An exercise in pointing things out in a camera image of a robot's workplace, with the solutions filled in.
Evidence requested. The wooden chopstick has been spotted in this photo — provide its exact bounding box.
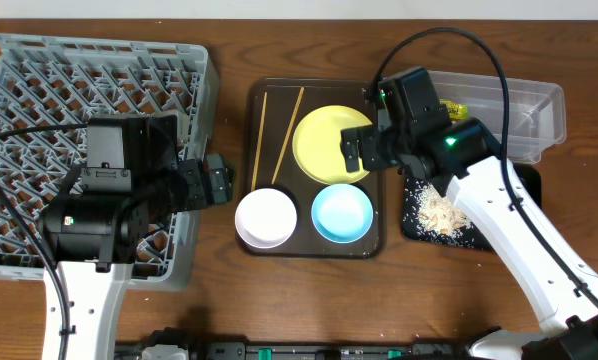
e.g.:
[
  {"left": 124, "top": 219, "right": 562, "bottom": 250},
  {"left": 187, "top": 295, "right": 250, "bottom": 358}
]
[
  {"left": 271, "top": 87, "right": 305, "bottom": 185},
  {"left": 250, "top": 92, "right": 268, "bottom": 191}
]

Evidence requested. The yellow round plate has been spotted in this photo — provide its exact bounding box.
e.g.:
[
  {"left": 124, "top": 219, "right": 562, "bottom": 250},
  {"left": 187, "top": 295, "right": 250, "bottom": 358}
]
[{"left": 292, "top": 105, "right": 371, "bottom": 185}]

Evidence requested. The light blue round bowl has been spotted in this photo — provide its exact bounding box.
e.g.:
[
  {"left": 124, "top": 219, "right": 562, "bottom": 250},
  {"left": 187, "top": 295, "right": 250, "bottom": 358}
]
[{"left": 311, "top": 184, "right": 375, "bottom": 244}]

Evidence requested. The rice pile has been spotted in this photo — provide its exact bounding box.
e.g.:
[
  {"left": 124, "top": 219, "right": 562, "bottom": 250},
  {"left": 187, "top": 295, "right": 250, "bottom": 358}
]
[{"left": 406, "top": 177, "right": 475, "bottom": 241}]

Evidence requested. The yellow snack wrapper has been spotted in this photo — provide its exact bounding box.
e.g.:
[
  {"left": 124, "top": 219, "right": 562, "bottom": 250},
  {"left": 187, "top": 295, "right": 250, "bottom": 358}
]
[{"left": 440, "top": 99, "right": 469, "bottom": 121}]

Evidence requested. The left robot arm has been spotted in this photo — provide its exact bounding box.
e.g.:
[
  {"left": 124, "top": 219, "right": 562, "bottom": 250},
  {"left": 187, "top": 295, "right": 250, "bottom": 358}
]
[{"left": 39, "top": 113, "right": 235, "bottom": 359}]

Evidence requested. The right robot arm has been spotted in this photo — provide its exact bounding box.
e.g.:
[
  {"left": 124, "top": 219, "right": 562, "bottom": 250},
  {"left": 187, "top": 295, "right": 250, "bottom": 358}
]
[{"left": 341, "top": 67, "right": 598, "bottom": 359}]

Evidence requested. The white round bowl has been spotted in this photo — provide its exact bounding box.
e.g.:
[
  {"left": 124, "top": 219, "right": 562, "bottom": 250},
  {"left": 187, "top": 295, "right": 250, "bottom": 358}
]
[{"left": 235, "top": 188, "right": 298, "bottom": 249}]

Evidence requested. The dark brown serving tray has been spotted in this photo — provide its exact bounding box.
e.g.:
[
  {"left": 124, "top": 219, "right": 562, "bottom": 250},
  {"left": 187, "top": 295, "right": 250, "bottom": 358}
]
[{"left": 242, "top": 78, "right": 386, "bottom": 259}]

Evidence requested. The black rectangular tray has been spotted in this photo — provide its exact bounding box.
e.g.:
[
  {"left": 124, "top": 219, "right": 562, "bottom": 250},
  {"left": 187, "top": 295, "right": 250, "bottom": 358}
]
[{"left": 400, "top": 162, "right": 543, "bottom": 252}]

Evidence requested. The clear plastic bin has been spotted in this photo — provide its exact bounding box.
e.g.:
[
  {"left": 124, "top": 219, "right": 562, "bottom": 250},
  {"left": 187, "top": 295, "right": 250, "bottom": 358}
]
[{"left": 430, "top": 71, "right": 566, "bottom": 164}]

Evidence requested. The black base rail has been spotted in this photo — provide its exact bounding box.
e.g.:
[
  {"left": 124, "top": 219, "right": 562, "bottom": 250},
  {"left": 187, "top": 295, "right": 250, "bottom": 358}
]
[{"left": 113, "top": 328, "right": 470, "bottom": 360}]

